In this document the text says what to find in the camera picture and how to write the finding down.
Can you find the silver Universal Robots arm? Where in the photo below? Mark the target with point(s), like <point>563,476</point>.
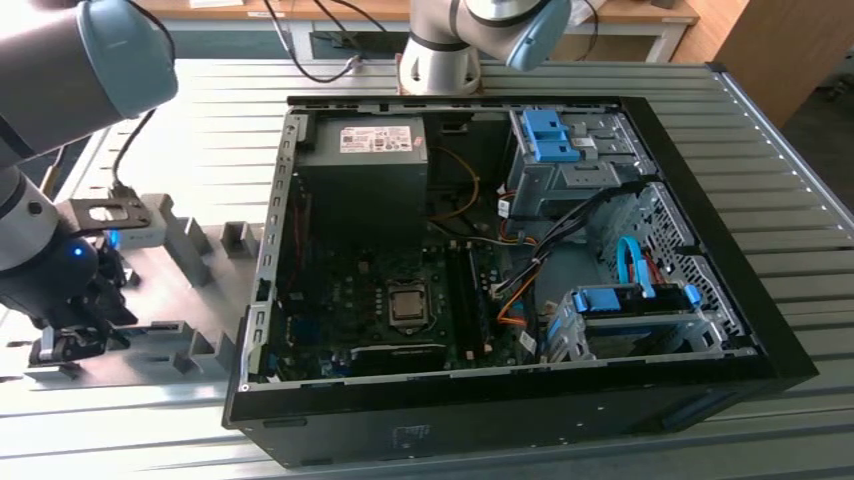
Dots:
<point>67,75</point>

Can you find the black RAM slot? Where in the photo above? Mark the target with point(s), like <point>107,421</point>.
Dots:
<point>457,300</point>

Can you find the installed RAM stick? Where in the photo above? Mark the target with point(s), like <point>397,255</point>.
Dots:
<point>485,300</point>

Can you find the grey parts rack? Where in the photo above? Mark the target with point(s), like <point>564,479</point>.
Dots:
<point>176,310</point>

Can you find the green motherboard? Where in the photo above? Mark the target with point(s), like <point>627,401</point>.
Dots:
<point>347,295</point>

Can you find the grey power supply unit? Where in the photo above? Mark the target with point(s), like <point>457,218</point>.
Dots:
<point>360,200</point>

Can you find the CPU socket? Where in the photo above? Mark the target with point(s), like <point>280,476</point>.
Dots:
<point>385,325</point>

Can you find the silver CPU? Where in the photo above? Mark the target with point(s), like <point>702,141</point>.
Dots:
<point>407,304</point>

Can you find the black graphics card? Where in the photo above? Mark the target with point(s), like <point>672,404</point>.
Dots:
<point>400,357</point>

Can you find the black open PC case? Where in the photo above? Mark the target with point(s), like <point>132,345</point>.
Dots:
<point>467,415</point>

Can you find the blue drive bay latch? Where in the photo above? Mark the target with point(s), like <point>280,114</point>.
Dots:
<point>547,130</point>

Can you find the silver drive cage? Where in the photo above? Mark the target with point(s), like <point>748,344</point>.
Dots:
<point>574,185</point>

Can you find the blue disk carrier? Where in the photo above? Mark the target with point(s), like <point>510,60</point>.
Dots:
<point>603,300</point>

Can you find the silver disk bay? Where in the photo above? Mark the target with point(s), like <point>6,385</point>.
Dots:
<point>694,330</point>

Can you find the wooden desk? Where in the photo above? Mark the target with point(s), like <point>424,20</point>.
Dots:
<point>634,12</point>

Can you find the wooden cabinet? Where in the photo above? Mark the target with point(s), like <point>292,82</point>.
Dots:
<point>787,50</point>

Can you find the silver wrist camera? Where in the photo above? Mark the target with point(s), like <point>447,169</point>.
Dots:
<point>143,235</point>

